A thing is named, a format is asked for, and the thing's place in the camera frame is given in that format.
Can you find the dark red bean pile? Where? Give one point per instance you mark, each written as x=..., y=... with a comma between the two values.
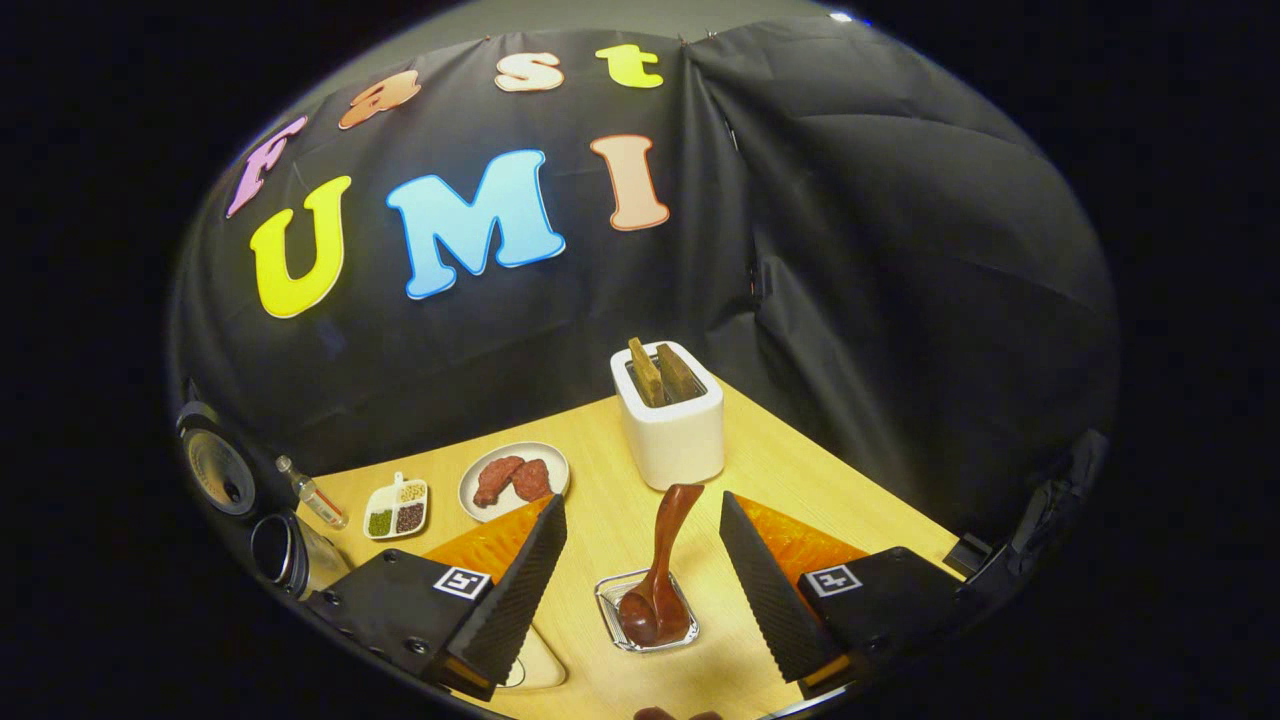
x=410, y=517

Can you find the brown toast slice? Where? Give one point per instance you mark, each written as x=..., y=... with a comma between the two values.
x=680, y=370
x=645, y=375

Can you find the red meat piece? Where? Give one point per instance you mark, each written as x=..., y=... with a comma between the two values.
x=495, y=480
x=532, y=480

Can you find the white toaster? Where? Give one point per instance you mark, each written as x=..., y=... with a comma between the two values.
x=675, y=440

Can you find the round white plate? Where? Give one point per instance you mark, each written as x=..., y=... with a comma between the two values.
x=555, y=465

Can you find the black silver rice cooker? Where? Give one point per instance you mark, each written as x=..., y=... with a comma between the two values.
x=290, y=560

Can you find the dark wooden spoon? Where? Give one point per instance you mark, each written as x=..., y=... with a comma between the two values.
x=655, y=610

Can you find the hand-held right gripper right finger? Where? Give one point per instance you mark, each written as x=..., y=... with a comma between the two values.
x=770, y=600

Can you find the small glass bottle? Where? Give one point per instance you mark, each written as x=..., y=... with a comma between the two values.
x=320, y=500

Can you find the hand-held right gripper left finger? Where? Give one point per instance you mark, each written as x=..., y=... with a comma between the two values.
x=520, y=600

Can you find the divided white dish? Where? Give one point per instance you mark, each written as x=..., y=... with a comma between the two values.
x=385, y=497

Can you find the green bean pile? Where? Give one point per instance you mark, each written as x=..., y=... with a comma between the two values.
x=380, y=523

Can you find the yellow bean pile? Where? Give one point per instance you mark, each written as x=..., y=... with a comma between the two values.
x=412, y=493

